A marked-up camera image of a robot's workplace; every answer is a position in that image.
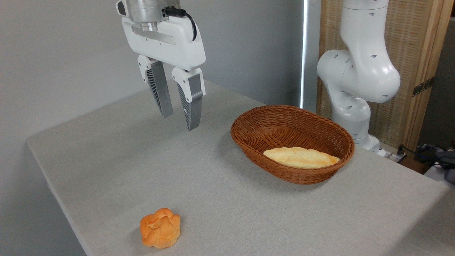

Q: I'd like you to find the dark tangled cable bundle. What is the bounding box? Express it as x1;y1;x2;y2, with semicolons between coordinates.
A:
398;143;455;184

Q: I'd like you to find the long braided bread loaf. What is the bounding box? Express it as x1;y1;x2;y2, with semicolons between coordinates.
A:
263;146;340;169

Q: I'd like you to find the dark metal screen hinge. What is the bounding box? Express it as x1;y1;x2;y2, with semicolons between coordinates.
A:
412;76;435;97

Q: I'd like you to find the wooden rattan folding screen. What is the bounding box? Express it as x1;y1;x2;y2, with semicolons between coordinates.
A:
316;0;455;154

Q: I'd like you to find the grey fabric tablecloth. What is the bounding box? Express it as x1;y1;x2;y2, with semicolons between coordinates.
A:
27;79;450;256

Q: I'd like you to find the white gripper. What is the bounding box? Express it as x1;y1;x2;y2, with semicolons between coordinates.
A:
122;16;207;132

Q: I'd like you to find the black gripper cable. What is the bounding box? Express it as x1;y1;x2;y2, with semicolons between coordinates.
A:
164;6;197;41

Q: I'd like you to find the round orange bread roll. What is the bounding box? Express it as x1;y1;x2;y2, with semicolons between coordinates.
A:
140;208;181;249

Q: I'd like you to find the brown wicker oval basket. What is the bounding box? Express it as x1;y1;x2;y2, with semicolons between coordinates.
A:
230;105;355;185

